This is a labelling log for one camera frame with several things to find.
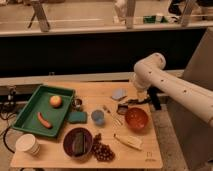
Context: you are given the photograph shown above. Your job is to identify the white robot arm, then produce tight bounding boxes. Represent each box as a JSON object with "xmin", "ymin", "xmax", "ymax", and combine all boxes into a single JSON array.
[{"xmin": 132, "ymin": 53, "xmax": 213, "ymax": 127}]

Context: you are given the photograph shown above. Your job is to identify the blue plastic cup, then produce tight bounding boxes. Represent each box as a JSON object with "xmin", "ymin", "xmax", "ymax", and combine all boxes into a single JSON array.
[{"xmin": 91, "ymin": 110, "xmax": 105, "ymax": 126}]

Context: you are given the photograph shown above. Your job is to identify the white paper cup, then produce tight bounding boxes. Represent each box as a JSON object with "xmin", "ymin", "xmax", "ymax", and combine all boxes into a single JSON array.
[{"xmin": 15, "ymin": 134, "xmax": 40, "ymax": 155}]

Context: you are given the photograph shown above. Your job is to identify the orange-red bowl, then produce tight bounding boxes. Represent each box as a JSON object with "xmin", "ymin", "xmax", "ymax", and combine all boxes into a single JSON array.
[{"xmin": 125, "ymin": 107, "xmax": 149, "ymax": 131}]

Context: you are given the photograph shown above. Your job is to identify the small metal can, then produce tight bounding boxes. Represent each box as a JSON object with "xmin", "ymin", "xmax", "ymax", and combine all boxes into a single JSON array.
[{"xmin": 72, "ymin": 97, "xmax": 83, "ymax": 111}]

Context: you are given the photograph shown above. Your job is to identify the bunch of dark grapes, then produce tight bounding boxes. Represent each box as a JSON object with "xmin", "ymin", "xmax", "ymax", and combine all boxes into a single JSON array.
[{"xmin": 92, "ymin": 134, "xmax": 115, "ymax": 162}]

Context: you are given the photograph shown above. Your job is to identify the green sponge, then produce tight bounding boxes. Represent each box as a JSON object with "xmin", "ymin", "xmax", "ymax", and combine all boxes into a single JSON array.
[{"xmin": 68, "ymin": 111, "xmax": 87, "ymax": 124}]

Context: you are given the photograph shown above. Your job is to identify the yellow-red apple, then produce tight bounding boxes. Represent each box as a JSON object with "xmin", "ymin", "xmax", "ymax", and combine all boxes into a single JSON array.
[{"xmin": 49, "ymin": 95, "xmax": 62, "ymax": 108}]

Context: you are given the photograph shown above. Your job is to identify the orange sausage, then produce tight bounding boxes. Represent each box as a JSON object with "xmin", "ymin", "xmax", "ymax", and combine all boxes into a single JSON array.
[{"xmin": 37, "ymin": 112, "xmax": 52, "ymax": 129}]

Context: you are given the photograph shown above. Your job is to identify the green plastic tray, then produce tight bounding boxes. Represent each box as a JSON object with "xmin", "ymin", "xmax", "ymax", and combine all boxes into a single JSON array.
[{"xmin": 13, "ymin": 85, "xmax": 75, "ymax": 138}]

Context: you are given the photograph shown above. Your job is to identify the black-handled tool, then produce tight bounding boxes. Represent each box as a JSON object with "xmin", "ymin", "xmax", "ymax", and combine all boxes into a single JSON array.
[{"xmin": 124, "ymin": 97, "xmax": 151, "ymax": 105}]

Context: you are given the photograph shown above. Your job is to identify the black cables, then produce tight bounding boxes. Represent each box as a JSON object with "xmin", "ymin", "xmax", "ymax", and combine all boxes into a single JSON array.
[{"xmin": 0, "ymin": 85, "xmax": 21, "ymax": 154}]

